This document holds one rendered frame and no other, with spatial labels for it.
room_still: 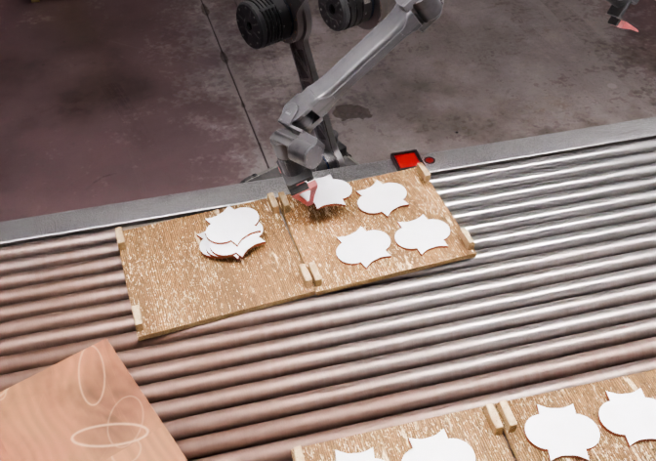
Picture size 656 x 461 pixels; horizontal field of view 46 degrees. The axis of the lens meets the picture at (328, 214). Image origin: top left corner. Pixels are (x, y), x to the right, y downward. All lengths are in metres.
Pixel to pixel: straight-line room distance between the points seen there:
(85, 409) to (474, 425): 0.75
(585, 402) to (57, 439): 1.02
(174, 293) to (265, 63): 2.68
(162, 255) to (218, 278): 0.16
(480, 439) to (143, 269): 0.86
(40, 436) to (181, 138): 2.50
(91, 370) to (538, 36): 3.67
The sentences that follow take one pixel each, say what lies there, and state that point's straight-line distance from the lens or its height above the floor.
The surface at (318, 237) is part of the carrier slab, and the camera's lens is 1.92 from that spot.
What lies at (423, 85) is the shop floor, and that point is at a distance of 4.19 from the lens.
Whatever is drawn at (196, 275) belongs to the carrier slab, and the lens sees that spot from 1.86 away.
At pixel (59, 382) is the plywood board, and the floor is 1.04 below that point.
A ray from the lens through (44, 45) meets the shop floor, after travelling 4.79.
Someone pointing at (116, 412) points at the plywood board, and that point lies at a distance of 1.53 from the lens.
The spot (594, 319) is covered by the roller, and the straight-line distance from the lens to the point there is 1.87.
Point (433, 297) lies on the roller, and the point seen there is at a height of 0.92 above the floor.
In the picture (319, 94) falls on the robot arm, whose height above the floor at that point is 1.29.
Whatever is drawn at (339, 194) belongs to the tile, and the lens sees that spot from 1.93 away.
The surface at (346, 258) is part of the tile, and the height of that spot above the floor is 0.94.
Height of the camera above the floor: 2.28
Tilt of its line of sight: 43 degrees down
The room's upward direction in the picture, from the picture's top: straight up
